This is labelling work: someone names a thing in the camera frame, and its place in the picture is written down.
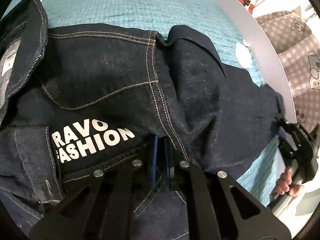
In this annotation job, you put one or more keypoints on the teal quilted bed cover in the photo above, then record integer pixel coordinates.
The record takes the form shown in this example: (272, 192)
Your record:
(161, 16)

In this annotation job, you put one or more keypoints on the person's right hand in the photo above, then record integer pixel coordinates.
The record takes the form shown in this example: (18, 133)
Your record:
(285, 185)

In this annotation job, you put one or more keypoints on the dark denim jacket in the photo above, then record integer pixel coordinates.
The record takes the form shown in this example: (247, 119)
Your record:
(80, 102)

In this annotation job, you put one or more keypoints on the pink checked cartoon cloth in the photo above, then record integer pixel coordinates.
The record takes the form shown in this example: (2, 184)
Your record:
(298, 51)

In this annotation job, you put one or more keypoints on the white bed frame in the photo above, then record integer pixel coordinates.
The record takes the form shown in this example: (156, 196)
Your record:
(268, 61)

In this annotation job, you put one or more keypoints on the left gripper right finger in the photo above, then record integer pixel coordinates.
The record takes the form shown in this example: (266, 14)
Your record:
(217, 206)

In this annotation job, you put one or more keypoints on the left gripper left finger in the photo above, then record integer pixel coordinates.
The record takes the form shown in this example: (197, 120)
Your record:
(103, 209)

